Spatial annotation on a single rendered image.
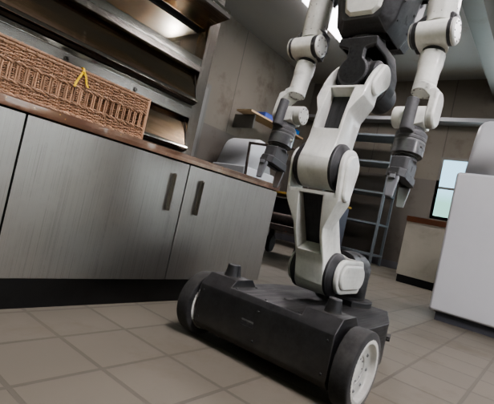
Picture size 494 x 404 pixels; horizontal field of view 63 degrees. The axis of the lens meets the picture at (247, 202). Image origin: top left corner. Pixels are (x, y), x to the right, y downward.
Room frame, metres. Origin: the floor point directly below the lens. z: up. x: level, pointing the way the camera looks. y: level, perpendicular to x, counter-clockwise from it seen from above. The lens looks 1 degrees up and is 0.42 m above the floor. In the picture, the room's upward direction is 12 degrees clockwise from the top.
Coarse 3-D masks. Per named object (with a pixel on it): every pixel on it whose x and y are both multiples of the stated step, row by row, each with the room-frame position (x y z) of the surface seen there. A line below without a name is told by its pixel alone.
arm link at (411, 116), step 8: (408, 104) 1.12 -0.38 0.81; (416, 104) 1.11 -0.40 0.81; (392, 112) 1.18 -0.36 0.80; (400, 112) 1.17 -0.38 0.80; (408, 112) 1.11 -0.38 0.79; (416, 112) 1.14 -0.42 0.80; (424, 112) 1.12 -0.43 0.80; (392, 120) 1.18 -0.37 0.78; (400, 120) 1.16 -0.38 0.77; (408, 120) 1.11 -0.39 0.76; (416, 120) 1.13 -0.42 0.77; (400, 128) 1.12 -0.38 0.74; (408, 128) 1.11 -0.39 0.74; (416, 128) 1.12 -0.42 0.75; (424, 128) 1.14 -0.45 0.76; (408, 136) 1.12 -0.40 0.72; (416, 136) 1.11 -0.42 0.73; (424, 136) 1.12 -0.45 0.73
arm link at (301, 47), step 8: (296, 40) 1.45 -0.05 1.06; (304, 40) 1.42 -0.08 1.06; (312, 40) 1.40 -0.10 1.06; (296, 48) 1.44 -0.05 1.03; (304, 48) 1.42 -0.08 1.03; (312, 48) 1.40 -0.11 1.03; (296, 56) 1.46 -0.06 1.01; (304, 56) 1.45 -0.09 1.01; (312, 56) 1.43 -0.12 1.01; (296, 64) 1.47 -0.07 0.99; (304, 64) 1.44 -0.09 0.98; (312, 64) 1.44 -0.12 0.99; (296, 72) 1.45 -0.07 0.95; (304, 72) 1.44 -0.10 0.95; (312, 72) 1.45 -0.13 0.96; (296, 80) 1.44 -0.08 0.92; (304, 80) 1.44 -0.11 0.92; (304, 88) 1.44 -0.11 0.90
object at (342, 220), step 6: (282, 192) 6.46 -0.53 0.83; (276, 198) 7.38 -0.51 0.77; (282, 198) 7.29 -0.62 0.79; (276, 204) 7.36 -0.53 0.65; (282, 204) 7.27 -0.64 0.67; (288, 204) 7.20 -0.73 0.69; (276, 210) 7.34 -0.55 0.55; (282, 210) 7.26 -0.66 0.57; (288, 210) 7.18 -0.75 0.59; (348, 210) 6.54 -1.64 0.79; (342, 216) 6.42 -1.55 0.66; (342, 222) 6.46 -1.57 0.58; (342, 228) 6.50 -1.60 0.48; (342, 234) 6.53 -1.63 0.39
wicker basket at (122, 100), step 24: (0, 48) 1.42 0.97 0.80; (24, 48) 1.08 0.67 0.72; (0, 72) 1.05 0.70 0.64; (24, 72) 1.48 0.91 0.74; (48, 72) 1.14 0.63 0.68; (72, 72) 1.19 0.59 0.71; (24, 96) 1.10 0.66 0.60; (48, 96) 1.15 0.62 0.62; (72, 96) 1.20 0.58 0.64; (96, 96) 1.26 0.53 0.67; (120, 96) 1.32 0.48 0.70; (144, 96) 1.40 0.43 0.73; (96, 120) 1.27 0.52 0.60; (120, 120) 1.34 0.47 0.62; (144, 120) 1.41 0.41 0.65
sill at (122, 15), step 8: (88, 0) 1.67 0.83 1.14; (96, 0) 1.70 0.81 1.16; (104, 0) 1.72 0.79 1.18; (104, 8) 1.73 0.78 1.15; (112, 8) 1.76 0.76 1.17; (120, 16) 1.79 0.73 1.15; (128, 16) 1.82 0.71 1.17; (136, 24) 1.86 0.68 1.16; (144, 32) 1.90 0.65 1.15; (152, 32) 1.93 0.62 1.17; (160, 40) 1.97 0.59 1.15; (168, 40) 2.01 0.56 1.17; (176, 48) 2.05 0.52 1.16; (184, 56) 2.10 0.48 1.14; (192, 56) 2.14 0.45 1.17; (200, 64) 2.19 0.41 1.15
